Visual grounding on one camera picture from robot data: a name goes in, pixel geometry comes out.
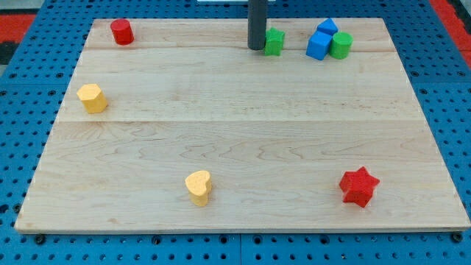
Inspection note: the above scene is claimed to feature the red star block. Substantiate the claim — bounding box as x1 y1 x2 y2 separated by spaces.
339 166 380 208

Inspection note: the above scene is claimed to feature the wooden board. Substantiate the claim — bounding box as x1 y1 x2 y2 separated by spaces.
15 18 470 234

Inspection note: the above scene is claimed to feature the green cylinder block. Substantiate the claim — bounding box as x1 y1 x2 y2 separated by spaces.
329 32 353 60

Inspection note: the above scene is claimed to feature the blue cube block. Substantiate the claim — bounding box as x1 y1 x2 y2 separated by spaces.
305 31 333 60

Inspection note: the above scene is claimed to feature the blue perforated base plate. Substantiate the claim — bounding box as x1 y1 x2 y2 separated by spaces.
1 0 470 264

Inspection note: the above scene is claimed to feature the green star block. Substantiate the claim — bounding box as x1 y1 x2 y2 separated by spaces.
264 27 286 56

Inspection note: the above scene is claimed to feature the red cylinder block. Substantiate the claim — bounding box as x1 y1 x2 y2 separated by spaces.
110 18 134 45

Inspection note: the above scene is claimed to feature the yellow heart block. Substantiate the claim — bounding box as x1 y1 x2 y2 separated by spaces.
185 170 212 207

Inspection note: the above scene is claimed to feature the dark grey cylindrical robot tool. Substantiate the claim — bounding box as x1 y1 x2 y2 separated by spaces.
247 0 268 50

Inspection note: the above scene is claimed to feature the blue triangle block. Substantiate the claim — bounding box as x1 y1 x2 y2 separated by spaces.
316 18 339 35

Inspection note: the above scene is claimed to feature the yellow hexagon block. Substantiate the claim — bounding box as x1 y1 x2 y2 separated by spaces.
77 83 107 114

